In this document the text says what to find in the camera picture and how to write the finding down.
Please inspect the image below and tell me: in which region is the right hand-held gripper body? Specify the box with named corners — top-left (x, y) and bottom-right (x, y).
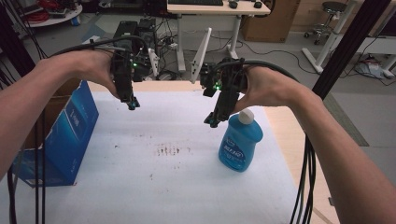
top-left (190, 27), bottom-right (249, 123)

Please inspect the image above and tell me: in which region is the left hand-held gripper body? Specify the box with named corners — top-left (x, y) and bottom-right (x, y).
top-left (110, 36), bottom-right (161, 104)

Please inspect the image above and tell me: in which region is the blue bottle with white cap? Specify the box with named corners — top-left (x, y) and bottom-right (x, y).
top-left (218, 107), bottom-right (264, 174)

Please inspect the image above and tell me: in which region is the person's left hand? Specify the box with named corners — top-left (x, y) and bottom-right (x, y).
top-left (64, 49), bottom-right (121, 100)

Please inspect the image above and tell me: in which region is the person's right hand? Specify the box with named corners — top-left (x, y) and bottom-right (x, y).
top-left (233, 65), bottom-right (304, 116)

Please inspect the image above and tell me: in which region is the black computer tower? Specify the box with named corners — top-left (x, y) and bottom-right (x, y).
top-left (111, 18), bottom-right (157, 49)

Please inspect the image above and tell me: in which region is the blue cardboard box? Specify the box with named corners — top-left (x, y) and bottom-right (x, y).
top-left (11, 79), bottom-right (101, 189)

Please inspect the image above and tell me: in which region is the white standing desk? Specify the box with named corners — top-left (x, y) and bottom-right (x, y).
top-left (166, 0), bottom-right (272, 73)

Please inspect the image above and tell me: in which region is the brown cardboard box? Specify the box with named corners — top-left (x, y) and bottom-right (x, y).
top-left (240, 0), bottom-right (302, 44)

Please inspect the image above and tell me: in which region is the white foam mat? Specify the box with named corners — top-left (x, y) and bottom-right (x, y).
top-left (0, 90), bottom-right (299, 224)

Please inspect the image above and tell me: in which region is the black keyboard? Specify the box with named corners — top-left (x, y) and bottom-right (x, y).
top-left (167, 0), bottom-right (224, 7)

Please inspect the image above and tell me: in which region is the round white table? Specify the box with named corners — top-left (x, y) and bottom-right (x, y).
top-left (26, 2), bottom-right (84, 29)

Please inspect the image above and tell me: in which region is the grey rolling stool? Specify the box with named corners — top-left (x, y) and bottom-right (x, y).
top-left (304, 1), bottom-right (348, 47)

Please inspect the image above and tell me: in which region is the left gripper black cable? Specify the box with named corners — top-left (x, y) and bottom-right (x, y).
top-left (49, 35), bottom-right (149, 60)

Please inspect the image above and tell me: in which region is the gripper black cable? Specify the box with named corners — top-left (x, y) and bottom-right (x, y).
top-left (49, 35), bottom-right (149, 60)
top-left (213, 58), bottom-right (301, 84)

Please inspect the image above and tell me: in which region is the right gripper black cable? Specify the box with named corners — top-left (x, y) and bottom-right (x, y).
top-left (213, 58), bottom-right (301, 84)

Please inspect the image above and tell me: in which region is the bundle of black cables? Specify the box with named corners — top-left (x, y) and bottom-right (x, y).
top-left (289, 133), bottom-right (318, 224)
top-left (7, 106), bottom-right (47, 224)

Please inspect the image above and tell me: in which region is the white desk leg frame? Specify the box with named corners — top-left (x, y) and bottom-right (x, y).
top-left (301, 0), bottom-right (360, 75)

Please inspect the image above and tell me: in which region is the dark frame post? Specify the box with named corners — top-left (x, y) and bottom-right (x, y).
top-left (0, 0), bottom-right (36, 80)

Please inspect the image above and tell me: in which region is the black aluminium frame post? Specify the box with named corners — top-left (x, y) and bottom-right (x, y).
top-left (311, 0), bottom-right (392, 101)

